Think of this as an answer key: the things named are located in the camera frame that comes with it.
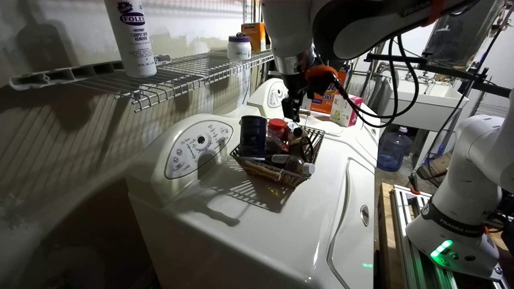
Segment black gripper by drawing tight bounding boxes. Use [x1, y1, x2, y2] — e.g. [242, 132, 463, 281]
[279, 69, 315, 124]

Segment white capped glass bottle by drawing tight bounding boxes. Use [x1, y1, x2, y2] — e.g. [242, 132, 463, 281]
[269, 153, 319, 178]

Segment orange box on shelf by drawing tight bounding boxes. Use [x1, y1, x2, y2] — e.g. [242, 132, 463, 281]
[240, 21, 269, 55]

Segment tall white cleaner bottle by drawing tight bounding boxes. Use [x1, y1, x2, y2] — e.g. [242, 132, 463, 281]
[103, 0, 160, 80]

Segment red capped spice jar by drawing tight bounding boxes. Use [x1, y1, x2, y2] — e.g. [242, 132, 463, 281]
[266, 117, 291, 156]

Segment orange Tide detergent box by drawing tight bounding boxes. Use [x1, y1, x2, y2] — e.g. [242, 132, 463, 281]
[309, 85, 344, 117]

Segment pink white carton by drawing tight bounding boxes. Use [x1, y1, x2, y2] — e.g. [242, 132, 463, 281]
[330, 93, 367, 129]

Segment white jar purple lid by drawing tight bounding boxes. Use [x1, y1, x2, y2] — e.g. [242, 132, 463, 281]
[227, 32, 254, 61]

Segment blue water jug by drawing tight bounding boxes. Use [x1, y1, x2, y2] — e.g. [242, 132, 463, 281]
[377, 125, 415, 174]

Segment white washing machine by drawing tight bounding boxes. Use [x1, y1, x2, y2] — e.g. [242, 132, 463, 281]
[126, 111, 378, 289]

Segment white utility sink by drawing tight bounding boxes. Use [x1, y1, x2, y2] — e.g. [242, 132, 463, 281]
[381, 79, 471, 133]

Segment wooden platform board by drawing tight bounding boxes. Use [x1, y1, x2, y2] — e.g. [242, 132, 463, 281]
[377, 182, 401, 289]

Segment wire basket wooden handles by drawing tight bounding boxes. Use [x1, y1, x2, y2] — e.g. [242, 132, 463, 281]
[230, 124, 327, 190]

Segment white wire shelf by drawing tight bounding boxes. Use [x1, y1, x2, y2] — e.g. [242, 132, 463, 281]
[7, 48, 279, 114]

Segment black camera stand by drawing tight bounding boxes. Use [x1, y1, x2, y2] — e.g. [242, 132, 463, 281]
[364, 50, 513, 100]

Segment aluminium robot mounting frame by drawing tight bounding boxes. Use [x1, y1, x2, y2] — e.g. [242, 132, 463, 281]
[389, 183, 463, 289]

